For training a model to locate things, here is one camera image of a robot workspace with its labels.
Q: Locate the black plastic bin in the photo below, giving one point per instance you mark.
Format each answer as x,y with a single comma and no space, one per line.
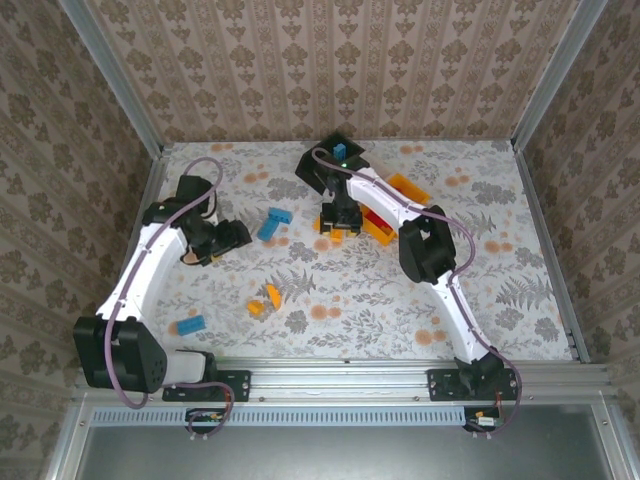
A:
307,172

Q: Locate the small yellow lego brick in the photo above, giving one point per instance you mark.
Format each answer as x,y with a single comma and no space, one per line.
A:
255,307

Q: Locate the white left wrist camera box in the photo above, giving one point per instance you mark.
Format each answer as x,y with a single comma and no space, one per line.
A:
212,207

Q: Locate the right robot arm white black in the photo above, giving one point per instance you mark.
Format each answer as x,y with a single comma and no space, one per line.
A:
460,320

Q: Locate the small connector board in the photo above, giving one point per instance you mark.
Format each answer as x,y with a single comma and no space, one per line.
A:
205,417
485,421

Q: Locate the yellow curved lego piece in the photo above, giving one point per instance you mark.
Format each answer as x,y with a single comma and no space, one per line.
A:
274,296

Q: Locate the aluminium cross rail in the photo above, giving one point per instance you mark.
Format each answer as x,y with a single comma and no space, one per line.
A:
340,380

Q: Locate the long blue lego brick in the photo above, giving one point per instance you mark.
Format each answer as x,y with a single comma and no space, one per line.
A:
267,230

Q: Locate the orange plastic bin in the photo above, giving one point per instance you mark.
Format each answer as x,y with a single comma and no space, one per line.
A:
407,189

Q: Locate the floral patterned table sheet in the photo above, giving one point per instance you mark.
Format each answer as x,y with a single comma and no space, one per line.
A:
375,320

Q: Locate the red lego brick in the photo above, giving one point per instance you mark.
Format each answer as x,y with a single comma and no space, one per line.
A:
374,219

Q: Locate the aluminium frame post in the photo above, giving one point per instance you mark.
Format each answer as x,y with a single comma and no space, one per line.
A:
555,75
112,75

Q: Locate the grey metal panel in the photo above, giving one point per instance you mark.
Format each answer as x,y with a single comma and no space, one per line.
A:
325,455

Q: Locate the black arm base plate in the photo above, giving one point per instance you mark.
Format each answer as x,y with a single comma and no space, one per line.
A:
241,385
440,385

